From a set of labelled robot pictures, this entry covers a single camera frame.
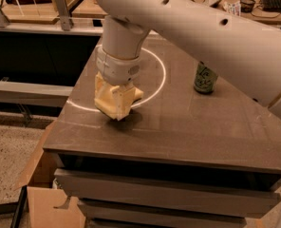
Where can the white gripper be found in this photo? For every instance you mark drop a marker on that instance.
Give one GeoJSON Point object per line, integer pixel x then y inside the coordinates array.
{"type": "Point", "coordinates": [118, 68]}

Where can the yellow sponge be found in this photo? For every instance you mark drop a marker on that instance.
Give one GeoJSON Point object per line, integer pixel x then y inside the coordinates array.
{"type": "Point", "coordinates": [110, 110]}

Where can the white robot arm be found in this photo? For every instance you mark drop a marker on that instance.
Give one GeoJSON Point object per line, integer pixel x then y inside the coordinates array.
{"type": "Point", "coordinates": [245, 53]}

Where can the green LaCroix can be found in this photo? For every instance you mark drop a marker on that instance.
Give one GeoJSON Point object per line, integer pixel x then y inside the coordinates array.
{"type": "Point", "coordinates": [205, 79]}

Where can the grey drawer cabinet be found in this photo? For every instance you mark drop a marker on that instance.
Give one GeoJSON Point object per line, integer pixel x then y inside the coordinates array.
{"type": "Point", "coordinates": [179, 160]}

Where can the cardboard box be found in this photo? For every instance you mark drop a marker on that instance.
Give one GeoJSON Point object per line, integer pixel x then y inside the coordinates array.
{"type": "Point", "coordinates": [48, 206]}

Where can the metal railing with brackets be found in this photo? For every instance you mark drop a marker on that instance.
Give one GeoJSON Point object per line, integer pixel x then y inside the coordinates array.
{"type": "Point", "coordinates": [58, 16]}

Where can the white power strip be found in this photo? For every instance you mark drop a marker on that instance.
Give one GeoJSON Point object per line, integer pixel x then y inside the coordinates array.
{"type": "Point", "coordinates": [213, 3]}

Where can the white paper packet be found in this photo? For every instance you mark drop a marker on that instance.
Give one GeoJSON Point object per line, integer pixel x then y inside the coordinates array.
{"type": "Point", "coordinates": [233, 8]}

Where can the black mesh cup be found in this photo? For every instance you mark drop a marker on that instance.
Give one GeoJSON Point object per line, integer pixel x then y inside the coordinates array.
{"type": "Point", "coordinates": [247, 5]}

